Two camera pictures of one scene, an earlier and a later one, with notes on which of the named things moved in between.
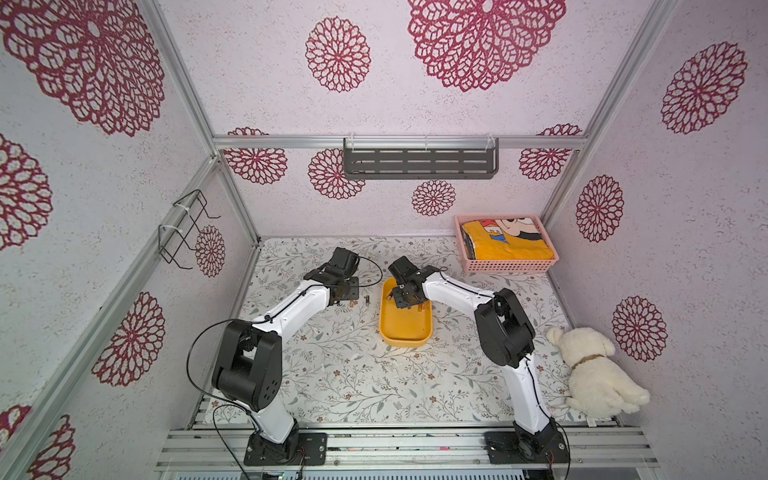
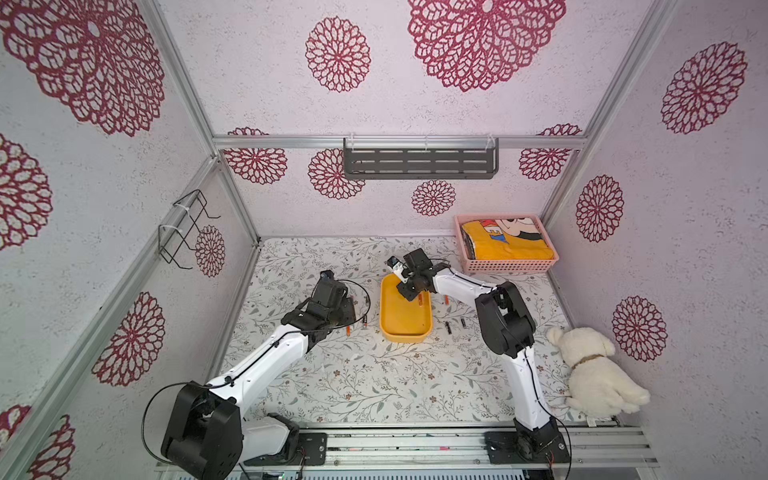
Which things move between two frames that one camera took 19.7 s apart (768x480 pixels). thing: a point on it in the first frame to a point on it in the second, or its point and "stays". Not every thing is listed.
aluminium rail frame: (408, 451) stays
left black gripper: (354, 293) to (348, 311)
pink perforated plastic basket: (504, 243) stays
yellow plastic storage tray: (403, 327) stays
